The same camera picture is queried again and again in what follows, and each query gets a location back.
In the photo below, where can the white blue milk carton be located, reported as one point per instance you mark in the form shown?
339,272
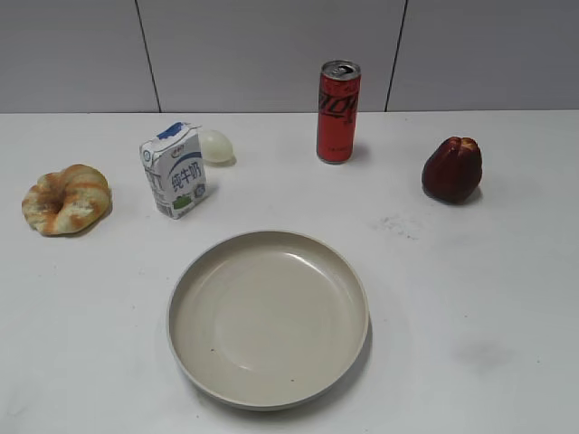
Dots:
174,169

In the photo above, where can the beige round plate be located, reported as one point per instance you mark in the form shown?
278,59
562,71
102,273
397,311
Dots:
267,320

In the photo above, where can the white egg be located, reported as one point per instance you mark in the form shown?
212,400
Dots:
216,148

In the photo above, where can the red soda can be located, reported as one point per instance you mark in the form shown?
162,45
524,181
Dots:
338,92

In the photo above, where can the dark red wax apple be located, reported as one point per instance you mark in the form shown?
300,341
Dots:
454,170

